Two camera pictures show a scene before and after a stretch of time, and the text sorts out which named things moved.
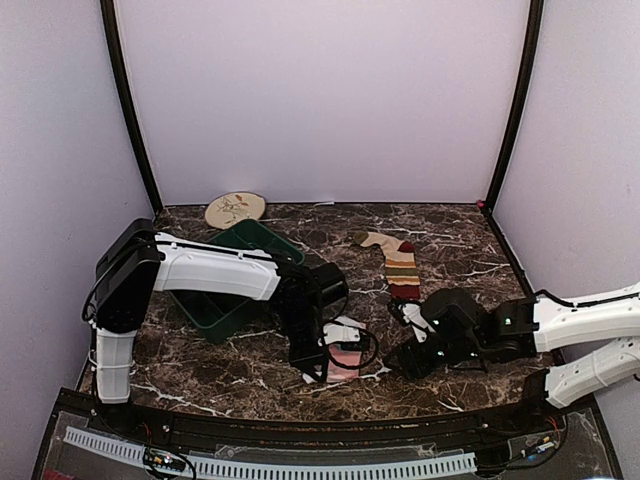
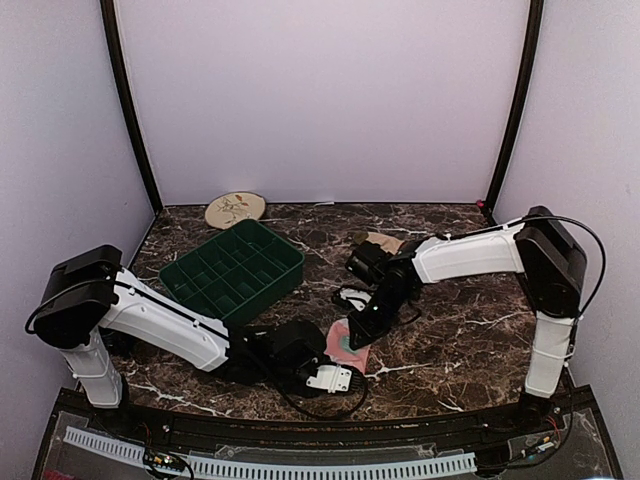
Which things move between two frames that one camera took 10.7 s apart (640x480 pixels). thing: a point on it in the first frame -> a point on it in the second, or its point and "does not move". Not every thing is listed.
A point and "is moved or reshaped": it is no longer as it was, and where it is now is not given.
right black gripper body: x=464 y=349 -> x=383 y=316
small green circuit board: x=163 y=459 does not move
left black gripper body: x=293 y=322 -> x=282 y=375
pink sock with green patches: x=342 y=364 is moved or reshaped
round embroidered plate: x=225 y=210 does not move
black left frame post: x=114 y=41 does not move
